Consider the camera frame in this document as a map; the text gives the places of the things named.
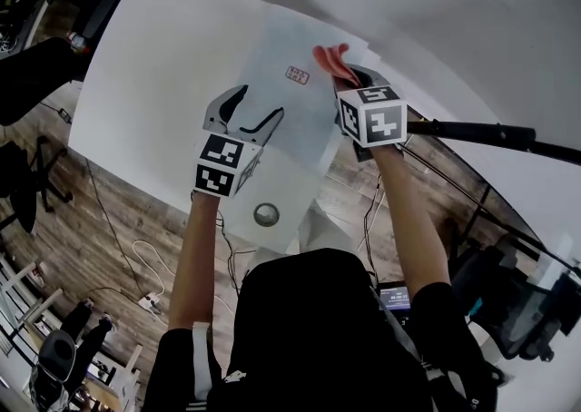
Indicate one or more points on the white power strip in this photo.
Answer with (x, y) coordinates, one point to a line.
(150, 301)

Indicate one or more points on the white table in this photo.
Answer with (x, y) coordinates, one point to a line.
(168, 83)

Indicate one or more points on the black padded office chair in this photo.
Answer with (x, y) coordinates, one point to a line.
(104, 2)

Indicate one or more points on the black backpack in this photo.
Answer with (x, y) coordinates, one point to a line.
(16, 11)

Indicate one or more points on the person's right forearm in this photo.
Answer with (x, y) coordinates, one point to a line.
(415, 228)

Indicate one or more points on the long black padded seat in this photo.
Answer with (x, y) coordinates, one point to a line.
(36, 74)

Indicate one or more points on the whiteboard on black stand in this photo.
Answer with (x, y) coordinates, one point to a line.
(476, 131)

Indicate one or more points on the person's left forearm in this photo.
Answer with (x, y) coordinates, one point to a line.
(195, 265)

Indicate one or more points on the small red and silver bottle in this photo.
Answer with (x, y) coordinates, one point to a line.
(78, 42)

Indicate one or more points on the black mesh office chair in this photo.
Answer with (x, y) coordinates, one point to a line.
(22, 192)

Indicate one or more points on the small black screen device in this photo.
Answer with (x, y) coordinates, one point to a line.
(395, 299)

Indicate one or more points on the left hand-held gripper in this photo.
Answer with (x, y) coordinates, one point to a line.
(222, 165)

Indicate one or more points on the pink knitted cloth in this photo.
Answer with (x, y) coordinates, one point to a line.
(331, 58)

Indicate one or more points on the white wooden frame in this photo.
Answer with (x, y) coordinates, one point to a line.
(45, 303)

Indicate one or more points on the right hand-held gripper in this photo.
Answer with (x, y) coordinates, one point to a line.
(377, 120)

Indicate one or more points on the person's black shirt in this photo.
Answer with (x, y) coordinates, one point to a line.
(308, 319)

